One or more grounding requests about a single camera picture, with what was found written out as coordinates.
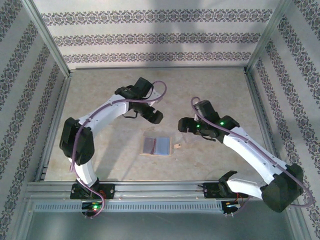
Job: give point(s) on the grey metal panel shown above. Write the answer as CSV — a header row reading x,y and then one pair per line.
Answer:
x,y
160,227

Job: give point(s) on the aluminium frame post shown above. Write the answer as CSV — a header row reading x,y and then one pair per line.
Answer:
x,y
48,37
268,37

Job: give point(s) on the aluminium side rail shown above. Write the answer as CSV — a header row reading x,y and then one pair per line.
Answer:
x,y
54,125
261,112

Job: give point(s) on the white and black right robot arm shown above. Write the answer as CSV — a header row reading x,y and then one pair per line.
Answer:
x,y
250,152

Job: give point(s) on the beige leather card holder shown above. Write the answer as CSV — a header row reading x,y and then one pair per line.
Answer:
x,y
163,146

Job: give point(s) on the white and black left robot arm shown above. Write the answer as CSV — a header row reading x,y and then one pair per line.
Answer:
x,y
107,112

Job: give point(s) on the aluminium wall edge rail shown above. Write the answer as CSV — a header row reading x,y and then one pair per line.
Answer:
x,y
160,67

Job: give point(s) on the red credit card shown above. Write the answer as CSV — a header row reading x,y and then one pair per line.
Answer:
x,y
150,145

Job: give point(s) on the black electronics board with LED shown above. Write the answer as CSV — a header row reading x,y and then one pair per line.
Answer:
x,y
93,207
230,205

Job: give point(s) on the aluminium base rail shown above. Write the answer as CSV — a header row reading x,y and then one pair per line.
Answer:
x,y
155,190

